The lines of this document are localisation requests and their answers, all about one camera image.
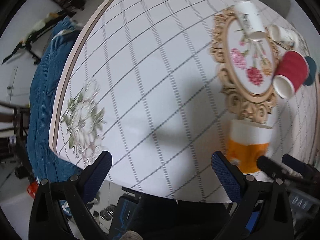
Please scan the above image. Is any white checked floral tablecloth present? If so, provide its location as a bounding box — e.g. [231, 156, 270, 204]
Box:
[48, 0, 319, 202]

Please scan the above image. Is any blue textured cloth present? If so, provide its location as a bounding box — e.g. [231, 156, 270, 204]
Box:
[26, 16, 81, 182]

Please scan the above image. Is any tall white paper cup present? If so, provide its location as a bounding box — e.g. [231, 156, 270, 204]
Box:
[233, 1, 266, 41]

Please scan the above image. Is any orange and white cup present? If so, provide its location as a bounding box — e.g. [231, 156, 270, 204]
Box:
[226, 120, 272, 174]

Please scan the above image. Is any black tripod stand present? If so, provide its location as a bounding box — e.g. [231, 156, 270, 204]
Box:
[2, 10, 75, 65]

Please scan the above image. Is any dark teal round coaster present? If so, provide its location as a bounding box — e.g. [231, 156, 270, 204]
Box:
[304, 56, 317, 86]

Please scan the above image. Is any black blue box below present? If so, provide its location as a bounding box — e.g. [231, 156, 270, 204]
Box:
[108, 187, 142, 240]

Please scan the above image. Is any small white patterned cup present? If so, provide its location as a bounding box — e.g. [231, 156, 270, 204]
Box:
[269, 24, 299, 49]

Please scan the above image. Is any red ribbed paper cup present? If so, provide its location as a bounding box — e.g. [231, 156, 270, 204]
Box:
[272, 50, 310, 99]

